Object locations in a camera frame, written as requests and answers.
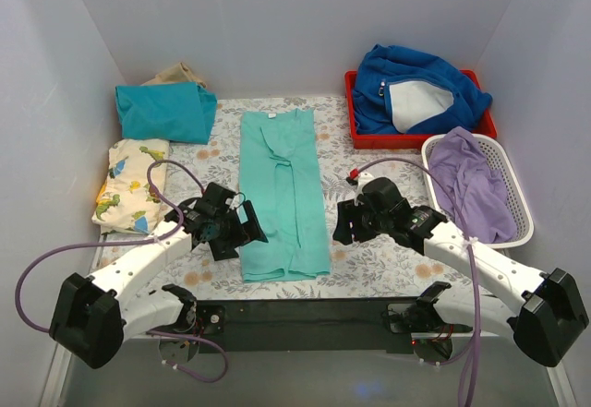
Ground mint green t shirt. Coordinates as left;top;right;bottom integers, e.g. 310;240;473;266
239;109;331;282

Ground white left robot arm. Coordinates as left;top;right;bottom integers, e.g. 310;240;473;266
49;183;266;369

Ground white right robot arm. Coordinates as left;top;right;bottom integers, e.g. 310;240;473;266
230;177;589;367

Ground floral patterned table mat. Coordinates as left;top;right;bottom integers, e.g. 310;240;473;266
91;96;518;303

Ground red plastic bin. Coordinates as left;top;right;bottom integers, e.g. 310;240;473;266
344;70;498;150

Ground dinosaur print folded garment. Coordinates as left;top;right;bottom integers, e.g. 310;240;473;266
92;138;170;234

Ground lavender purple t shirt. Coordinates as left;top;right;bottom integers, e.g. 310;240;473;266
428;127;517;244

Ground teal folded t shirt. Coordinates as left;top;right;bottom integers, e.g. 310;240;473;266
115;82;217;145

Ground blue fleece jacket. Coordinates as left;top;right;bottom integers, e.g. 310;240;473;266
351;44;493;135

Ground white perforated basket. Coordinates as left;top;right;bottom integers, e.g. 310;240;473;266
421;134;535;250

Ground beige folded garment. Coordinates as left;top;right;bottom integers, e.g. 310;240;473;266
142;62;207;89

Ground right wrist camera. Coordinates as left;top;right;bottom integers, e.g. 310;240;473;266
345;169;375;199

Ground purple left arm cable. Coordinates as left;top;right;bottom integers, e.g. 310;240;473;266
16;160;231;384

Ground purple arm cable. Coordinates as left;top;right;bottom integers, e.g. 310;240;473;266
16;160;231;384
359;157;484;407

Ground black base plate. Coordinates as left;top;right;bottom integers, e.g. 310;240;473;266
197;297;445;354

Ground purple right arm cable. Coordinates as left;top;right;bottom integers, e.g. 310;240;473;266
359;157;484;407

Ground aluminium frame rail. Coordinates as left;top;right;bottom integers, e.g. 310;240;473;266
42;326;577;406

